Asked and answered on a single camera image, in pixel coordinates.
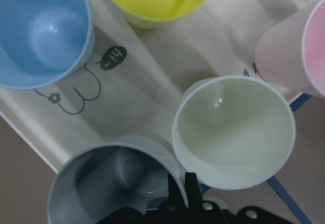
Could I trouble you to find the pale green plastic cup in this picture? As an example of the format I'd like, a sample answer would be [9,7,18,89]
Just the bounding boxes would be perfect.
[172,76,296,190]

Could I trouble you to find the grey white plastic cup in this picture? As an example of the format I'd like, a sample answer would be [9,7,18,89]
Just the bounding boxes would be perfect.
[47,133,188,223]

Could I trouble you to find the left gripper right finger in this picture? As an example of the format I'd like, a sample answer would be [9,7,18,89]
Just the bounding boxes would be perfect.
[185,172,202,204]

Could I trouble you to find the pink plastic cup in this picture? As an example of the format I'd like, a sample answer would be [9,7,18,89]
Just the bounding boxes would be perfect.
[254,0,324,97]

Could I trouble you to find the blue plastic cup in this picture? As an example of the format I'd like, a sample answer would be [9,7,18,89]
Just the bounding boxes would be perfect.
[1,0,94,89]

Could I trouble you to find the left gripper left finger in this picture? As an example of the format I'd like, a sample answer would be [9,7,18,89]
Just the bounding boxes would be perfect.
[166,173,187,211]

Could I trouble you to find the cream plastic tray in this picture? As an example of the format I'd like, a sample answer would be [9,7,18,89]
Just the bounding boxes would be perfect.
[1,0,317,171]

